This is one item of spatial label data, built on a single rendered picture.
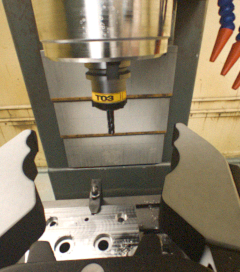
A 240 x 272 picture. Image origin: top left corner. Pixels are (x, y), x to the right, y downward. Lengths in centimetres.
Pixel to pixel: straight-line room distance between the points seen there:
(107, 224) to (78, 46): 47
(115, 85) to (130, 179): 77
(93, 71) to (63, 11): 8
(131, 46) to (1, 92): 115
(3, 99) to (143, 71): 90
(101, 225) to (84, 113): 42
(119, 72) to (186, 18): 56
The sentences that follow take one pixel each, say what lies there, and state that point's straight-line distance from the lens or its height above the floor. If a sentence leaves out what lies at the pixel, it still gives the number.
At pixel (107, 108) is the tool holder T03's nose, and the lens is 25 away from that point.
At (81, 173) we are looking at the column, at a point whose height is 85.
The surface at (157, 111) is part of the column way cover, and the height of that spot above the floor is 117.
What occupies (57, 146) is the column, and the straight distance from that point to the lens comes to 90.
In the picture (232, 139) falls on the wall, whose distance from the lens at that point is 154.
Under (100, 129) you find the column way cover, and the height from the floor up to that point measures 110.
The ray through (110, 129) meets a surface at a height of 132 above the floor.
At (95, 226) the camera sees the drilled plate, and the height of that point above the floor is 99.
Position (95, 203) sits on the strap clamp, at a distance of 58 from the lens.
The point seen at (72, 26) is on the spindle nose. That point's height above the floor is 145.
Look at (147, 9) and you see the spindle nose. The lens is 20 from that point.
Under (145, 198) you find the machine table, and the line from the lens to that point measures 74.
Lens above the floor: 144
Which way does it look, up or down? 29 degrees down
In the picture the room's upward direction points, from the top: 2 degrees counter-clockwise
